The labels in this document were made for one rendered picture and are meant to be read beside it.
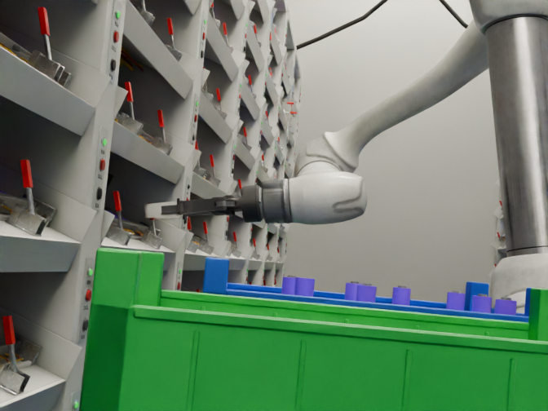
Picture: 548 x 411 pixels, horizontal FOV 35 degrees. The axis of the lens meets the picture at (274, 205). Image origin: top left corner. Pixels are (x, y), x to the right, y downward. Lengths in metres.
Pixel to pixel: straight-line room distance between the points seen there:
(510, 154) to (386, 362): 0.99
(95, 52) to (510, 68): 0.63
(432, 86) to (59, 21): 0.71
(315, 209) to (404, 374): 1.29
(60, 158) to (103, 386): 0.88
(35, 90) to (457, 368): 0.74
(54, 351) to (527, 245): 0.71
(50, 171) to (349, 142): 0.76
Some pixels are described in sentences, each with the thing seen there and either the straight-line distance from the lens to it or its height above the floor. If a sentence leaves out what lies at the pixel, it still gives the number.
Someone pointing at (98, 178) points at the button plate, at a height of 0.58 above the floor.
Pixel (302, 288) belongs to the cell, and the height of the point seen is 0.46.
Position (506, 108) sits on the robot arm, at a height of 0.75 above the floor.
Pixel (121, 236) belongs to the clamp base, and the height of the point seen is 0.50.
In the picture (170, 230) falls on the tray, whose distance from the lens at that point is 1.93.
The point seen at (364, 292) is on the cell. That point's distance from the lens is 0.83.
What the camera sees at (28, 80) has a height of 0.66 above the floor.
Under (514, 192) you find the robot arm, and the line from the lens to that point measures 1.37.
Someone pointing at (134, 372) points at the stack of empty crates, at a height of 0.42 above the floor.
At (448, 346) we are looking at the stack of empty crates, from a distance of 0.42.
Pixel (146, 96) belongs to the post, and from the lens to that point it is 1.98.
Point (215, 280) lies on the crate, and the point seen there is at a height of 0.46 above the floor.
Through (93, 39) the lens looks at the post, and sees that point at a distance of 1.29.
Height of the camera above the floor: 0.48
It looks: 4 degrees up
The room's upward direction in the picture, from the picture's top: 5 degrees clockwise
